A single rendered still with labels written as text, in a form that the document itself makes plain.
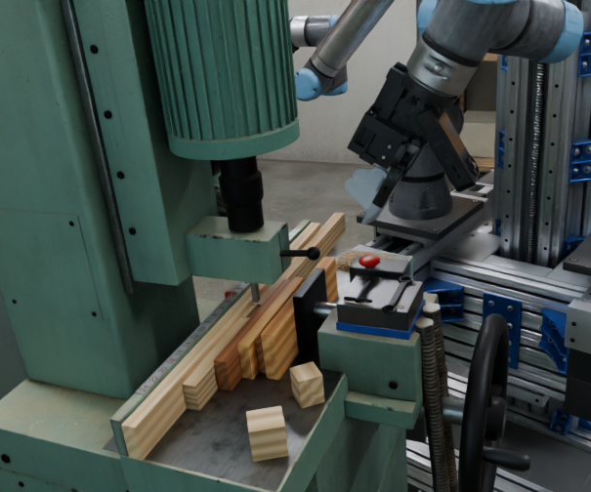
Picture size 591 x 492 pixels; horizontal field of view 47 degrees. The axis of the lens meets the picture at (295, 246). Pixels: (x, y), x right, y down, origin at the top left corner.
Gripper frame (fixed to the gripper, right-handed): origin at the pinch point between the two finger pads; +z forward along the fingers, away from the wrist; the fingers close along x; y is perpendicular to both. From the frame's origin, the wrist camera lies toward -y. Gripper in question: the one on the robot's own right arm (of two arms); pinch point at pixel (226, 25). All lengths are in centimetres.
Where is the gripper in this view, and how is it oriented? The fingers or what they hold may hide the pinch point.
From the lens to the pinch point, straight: 190.6
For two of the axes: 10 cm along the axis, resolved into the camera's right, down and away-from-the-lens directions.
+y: 1.5, 8.4, 5.2
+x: 4.2, -5.3, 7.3
